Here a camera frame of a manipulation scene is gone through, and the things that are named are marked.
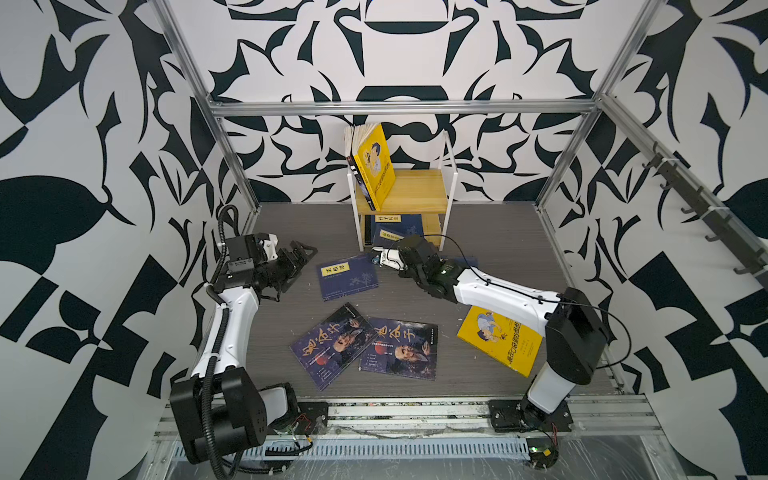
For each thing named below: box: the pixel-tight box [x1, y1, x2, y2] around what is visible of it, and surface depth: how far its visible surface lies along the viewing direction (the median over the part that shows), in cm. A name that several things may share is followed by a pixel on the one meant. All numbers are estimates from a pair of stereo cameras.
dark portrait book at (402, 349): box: [359, 316, 439, 381], surface depth 85 cm
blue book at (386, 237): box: [371, 226, 407, 247], surface depth 90 cm
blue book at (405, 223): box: [365, 214, 424, 244], surface depth 110 cm
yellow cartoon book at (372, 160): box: [352, 123, 396, 211], surface depth 84 cm
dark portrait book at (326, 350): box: [289, 302, 378, 391], surface depth 86 cm
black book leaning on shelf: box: [344, 125, 376, 211], surface depth 82 cm
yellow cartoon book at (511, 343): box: [457, 306, 544, 378], surface depth 88 cm
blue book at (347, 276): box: [317, 253, 379, 302], surface depth 101 cm
